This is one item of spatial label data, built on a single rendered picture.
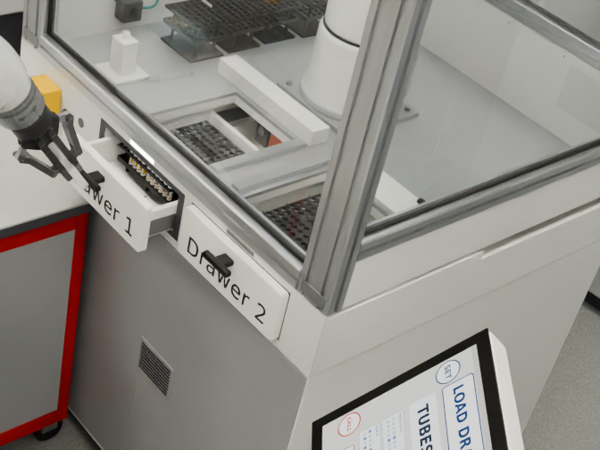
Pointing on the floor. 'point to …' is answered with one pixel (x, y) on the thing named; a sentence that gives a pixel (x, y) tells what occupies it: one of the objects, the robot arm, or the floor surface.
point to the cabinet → (266, 351)
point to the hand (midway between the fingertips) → (74, 173)
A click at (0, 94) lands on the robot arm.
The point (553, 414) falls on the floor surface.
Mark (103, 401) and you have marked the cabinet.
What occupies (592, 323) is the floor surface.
